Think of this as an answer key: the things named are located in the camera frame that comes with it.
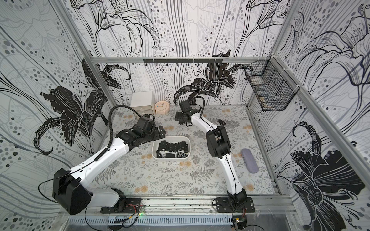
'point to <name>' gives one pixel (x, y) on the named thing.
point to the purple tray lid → (250, 162)
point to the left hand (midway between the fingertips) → (160, 136)
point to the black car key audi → (182, 145)
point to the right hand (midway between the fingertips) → (184, 115)
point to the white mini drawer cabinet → (142, 102)
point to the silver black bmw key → (181, 155)
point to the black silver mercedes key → (159, 155)
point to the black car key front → (171, 147)
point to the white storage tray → (173, 139)
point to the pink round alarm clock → (162, 108)
